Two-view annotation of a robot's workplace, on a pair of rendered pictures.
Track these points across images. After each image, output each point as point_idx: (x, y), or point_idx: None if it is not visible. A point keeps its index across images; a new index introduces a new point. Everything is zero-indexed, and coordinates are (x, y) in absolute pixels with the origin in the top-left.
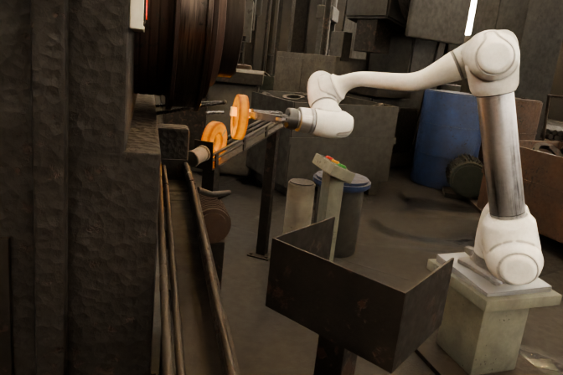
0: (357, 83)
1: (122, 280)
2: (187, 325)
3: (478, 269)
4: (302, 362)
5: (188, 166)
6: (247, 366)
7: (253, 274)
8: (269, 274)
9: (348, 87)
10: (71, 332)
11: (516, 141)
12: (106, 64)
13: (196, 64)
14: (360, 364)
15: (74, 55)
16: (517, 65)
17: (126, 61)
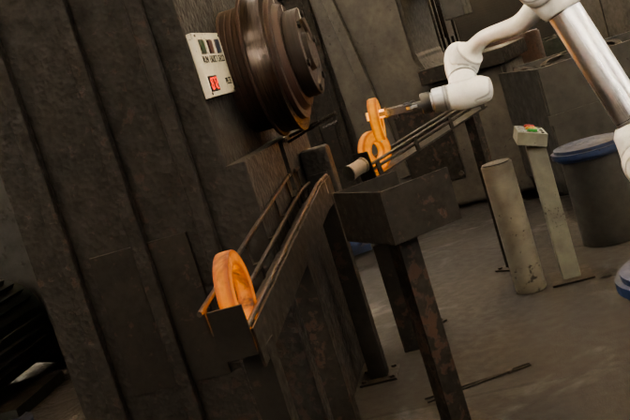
0: (481, 42)
1: (251, 243)
2: None
3: None
4: (513, 339)
5: (325, 175)
6: (456, 352)
7: (495, 286)
8: (340, 218)
9: (477, 50)
10: None
11: (597, 47)
12: (201, 122)
13: (276, 97)
14: (577, 328)
15: (185, 124)
16: None
17: (210, 117)
